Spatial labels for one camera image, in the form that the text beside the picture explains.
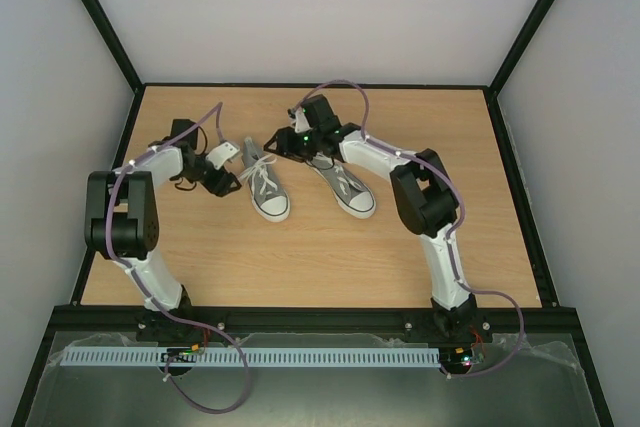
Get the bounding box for grey sneaker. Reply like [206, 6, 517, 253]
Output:
[239, 137, 291, 223]

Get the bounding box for grey sneaker sideways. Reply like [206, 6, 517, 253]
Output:
[309, 155, 376, 219]

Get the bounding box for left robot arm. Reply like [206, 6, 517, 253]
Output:
[84, 119, 241, 335]

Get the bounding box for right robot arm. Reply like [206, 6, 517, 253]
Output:
[264, 95, 477, 339]

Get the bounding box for left circuit board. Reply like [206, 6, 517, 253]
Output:
[158, 344, 206, 363]

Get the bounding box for circuit board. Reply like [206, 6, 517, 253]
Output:
[158, 344, 206, 363]
[439, 344, 486, 366]

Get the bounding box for right circuit board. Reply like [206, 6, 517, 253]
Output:
[439, 344, 486, 366]

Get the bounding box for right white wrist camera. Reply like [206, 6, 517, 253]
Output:
[287, 106, 311, 134]

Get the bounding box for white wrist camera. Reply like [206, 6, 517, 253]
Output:
[206, 141, 241, 170]
[287, 106, 311, 134]

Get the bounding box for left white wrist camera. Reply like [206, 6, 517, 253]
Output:
[206, 141, 241, 170]

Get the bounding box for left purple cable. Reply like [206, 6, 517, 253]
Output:
[104, 102, 251, 415]

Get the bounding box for light blue cable duct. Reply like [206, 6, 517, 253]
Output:
[60, 346, 440, 368]

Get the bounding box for black aluminium frame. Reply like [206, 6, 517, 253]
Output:
[13, 0, 613, 426]

